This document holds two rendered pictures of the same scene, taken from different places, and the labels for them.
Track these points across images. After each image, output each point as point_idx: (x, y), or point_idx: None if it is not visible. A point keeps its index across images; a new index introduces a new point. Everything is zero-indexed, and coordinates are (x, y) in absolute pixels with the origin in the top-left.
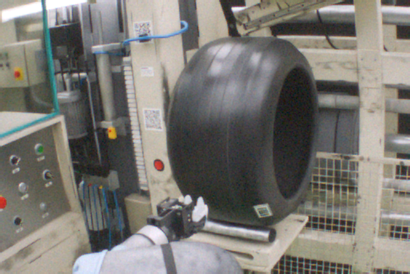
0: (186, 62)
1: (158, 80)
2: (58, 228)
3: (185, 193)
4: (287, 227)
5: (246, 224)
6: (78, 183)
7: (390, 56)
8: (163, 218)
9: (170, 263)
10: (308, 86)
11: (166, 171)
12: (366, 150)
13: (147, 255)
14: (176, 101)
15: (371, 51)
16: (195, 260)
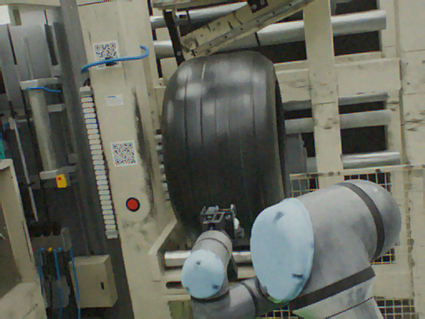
0: None
1: (130, 108)
2: (16, 304)
3: (190, 217)
4: None
5: (246, 247)
6: None
7: (345, 66)
8: (221, 220)
9: (360, 192)
10: (276, 103)
11: (143, 209)
12: (325, 169)
13: (335, 190)
14: (174, 119)
15: (324, 64)
16: (377, 188)
